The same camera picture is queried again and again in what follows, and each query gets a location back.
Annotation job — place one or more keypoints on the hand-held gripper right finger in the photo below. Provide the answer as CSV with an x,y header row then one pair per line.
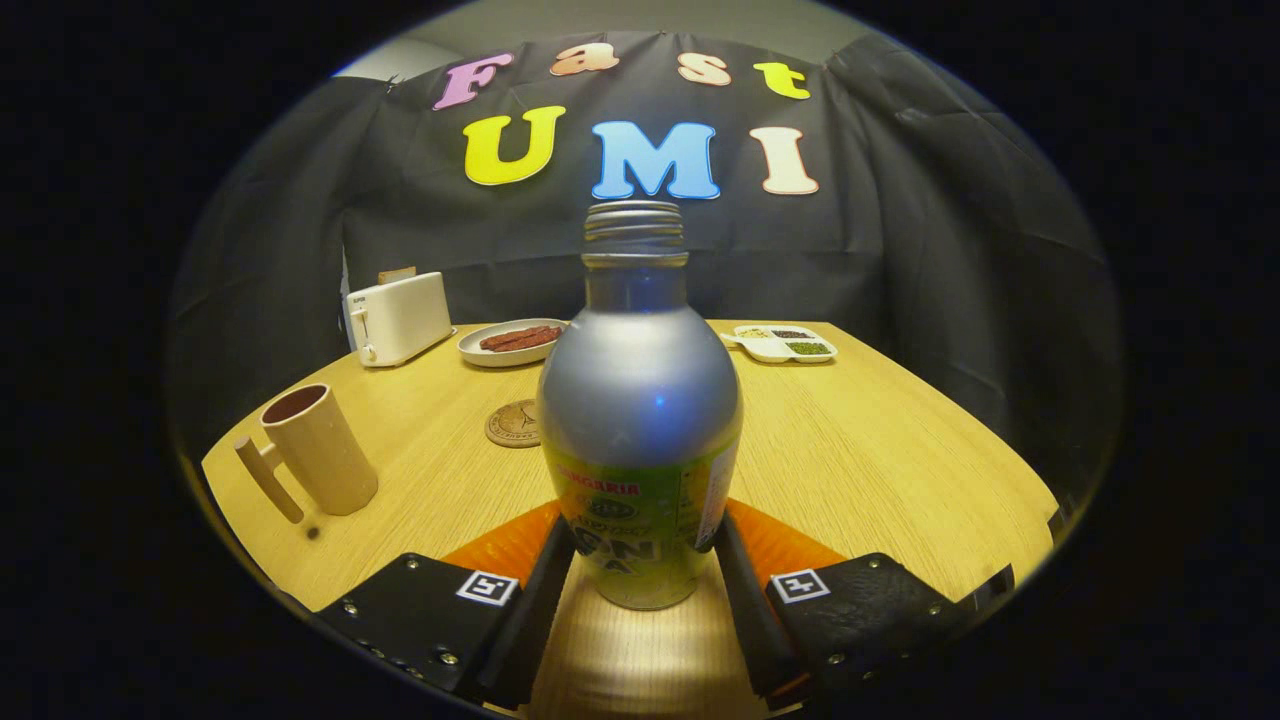
x,y
750,610

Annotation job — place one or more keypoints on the toast slice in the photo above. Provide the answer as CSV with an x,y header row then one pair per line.
x,y
396,275

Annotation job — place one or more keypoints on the silver bottle with green label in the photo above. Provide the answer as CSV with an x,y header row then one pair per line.
x,y
640,400

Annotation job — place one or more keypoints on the wooden table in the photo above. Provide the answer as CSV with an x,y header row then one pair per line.
x,y
860,450

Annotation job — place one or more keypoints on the white toaster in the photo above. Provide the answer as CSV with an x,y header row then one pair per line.
x,y
405,318

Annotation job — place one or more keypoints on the black backdrop cloth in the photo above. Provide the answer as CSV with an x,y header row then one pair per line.
x,y
900,230

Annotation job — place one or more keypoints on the brown meat strip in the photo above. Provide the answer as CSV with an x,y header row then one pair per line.
x,y
535,342
512,335

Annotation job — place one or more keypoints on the white round plate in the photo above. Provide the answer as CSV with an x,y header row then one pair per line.
x,y
480,354

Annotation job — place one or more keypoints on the round wooden coaster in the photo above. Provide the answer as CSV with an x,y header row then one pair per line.
x,y
510,425

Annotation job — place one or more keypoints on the white divided dish with beans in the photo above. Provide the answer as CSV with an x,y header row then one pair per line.
x,y
765,348

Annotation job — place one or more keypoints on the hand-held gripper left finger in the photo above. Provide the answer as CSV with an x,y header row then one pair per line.
x,y
535,610

